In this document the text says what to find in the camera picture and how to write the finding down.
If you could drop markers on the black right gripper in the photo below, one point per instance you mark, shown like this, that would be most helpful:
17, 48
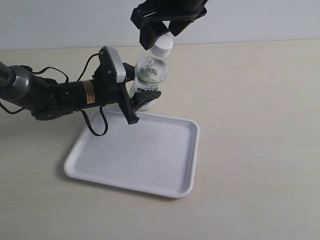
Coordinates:
150, 15

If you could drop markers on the white rectangular plastic tray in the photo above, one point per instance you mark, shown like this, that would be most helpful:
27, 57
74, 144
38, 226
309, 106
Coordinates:
155, 156

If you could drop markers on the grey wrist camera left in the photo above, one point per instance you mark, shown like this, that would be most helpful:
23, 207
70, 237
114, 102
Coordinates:
111, 68

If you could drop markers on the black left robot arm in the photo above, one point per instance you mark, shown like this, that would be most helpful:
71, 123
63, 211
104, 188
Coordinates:
48, 100

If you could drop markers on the clear plastic drink bottle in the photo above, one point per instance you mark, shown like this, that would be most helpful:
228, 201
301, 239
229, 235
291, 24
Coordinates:
151, 69

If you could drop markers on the white bottle cap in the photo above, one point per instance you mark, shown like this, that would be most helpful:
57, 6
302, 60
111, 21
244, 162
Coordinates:
163, 46

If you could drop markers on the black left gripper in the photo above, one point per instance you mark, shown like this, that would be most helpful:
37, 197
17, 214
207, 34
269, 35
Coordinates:
98, 92

